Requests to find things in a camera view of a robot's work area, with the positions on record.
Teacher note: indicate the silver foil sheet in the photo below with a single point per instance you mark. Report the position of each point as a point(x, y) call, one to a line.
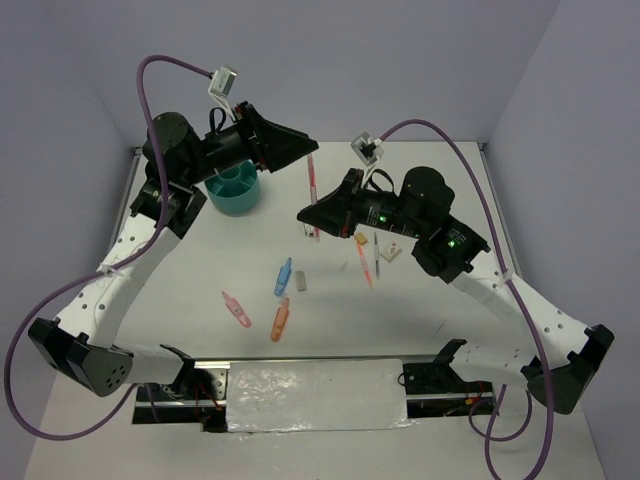
point(312, 396)

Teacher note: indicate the grey eraser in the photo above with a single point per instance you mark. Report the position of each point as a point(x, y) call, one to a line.
point(300, 280)

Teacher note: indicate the pink grey mini stapler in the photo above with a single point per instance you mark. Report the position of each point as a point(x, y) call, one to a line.
point(311, 231)

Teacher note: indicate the red slim highlighter pen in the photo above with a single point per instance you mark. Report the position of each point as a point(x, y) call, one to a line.
point(312, 178)

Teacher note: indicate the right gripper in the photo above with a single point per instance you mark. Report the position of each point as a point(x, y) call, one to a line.
point(338, 211)

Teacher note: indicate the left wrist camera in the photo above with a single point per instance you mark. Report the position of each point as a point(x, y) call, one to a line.
point(220, 86)

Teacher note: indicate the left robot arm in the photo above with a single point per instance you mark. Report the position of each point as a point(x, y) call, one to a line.
point(80, 341)

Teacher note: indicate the yellow eraser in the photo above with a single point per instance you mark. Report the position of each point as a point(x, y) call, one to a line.
point(360, 238)

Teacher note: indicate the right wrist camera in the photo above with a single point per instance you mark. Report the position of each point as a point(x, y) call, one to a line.
point(369, 151)

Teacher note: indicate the teal round organizer container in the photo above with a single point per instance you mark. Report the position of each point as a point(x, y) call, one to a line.
point(235, 191)

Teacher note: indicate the pink stubby highlighter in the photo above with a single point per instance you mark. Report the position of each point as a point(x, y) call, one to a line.
point(236, 310)

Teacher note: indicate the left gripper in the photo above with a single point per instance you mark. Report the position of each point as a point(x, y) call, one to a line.
point(282, 146)

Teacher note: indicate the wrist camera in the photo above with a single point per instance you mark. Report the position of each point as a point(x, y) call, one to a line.
point(220, 86)
point(369, 151)

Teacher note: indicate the orange slim highlighter pen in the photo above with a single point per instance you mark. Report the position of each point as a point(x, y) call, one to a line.
point(364, 264)

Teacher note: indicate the orange stubby highlighter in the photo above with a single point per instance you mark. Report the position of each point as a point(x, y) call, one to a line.
point(280, 320)

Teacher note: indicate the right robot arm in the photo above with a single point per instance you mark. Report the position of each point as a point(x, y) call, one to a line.
point(557, 356)

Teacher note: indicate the blue stubby highlighter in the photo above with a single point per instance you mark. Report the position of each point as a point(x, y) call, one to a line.
point(283, 278)

